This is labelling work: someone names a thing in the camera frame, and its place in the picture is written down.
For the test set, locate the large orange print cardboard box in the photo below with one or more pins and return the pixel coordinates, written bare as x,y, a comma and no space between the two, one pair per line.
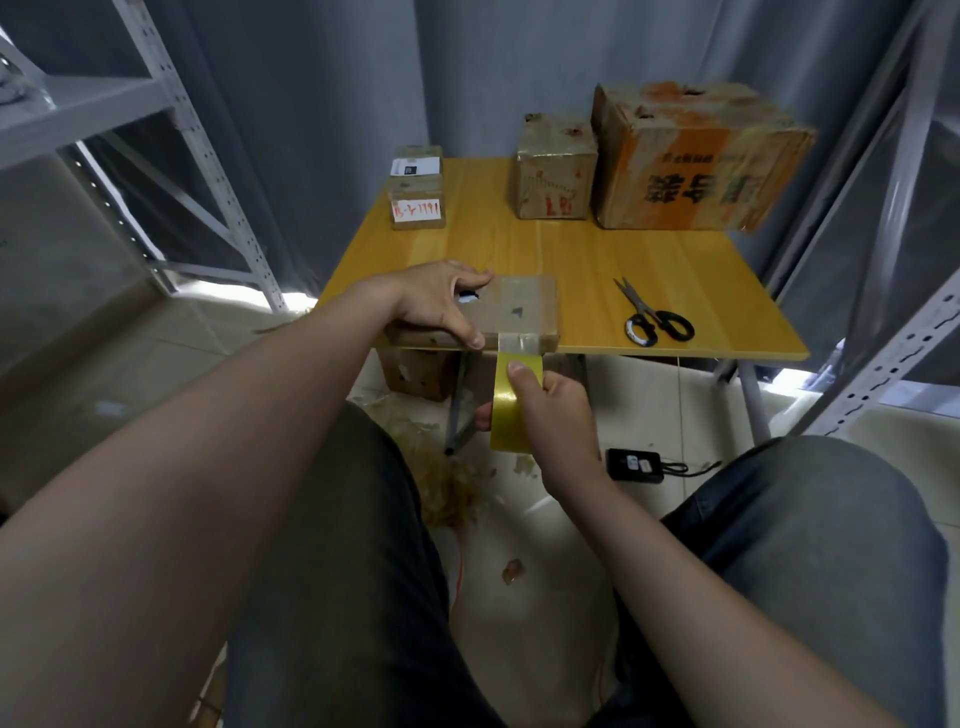
698,158

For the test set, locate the person's left hand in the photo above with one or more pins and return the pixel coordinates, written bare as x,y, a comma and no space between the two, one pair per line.
435,300

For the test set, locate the black power adapter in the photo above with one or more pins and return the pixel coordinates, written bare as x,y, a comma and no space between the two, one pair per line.
635,464

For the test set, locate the medium brown cardboard box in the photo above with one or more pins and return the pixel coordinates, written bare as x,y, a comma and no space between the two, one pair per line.
557,168

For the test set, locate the long white-labelled cardboard box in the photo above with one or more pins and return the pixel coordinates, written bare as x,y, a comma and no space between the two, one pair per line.
416,188

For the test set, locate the grey curtain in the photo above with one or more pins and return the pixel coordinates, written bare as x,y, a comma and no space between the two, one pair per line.
420,75

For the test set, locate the person's right hand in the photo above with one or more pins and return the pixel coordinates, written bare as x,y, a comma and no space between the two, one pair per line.
558,428

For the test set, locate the person's right leg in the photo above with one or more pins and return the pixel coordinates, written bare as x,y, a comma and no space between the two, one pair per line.
825,555

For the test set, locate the yellow wooden table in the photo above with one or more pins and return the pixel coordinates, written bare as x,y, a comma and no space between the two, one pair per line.
690,300

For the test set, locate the small cardboard box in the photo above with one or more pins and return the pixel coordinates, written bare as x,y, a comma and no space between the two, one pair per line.
518,308

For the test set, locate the plain brown cardboard box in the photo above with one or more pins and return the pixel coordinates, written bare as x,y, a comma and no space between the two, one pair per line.
417,372

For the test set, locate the tape scraps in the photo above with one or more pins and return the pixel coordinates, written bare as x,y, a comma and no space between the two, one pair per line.
443,473

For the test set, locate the person's right forearm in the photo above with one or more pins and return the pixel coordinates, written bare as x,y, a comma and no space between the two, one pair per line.
690,615

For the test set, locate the yellow tape roll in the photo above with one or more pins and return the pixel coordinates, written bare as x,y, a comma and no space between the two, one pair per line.
510,405

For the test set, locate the person's left forearm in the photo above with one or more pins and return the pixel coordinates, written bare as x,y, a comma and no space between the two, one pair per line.
165,510

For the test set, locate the grey metal shelf unit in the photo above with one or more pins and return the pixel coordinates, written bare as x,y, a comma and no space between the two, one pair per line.
900,240
105,105

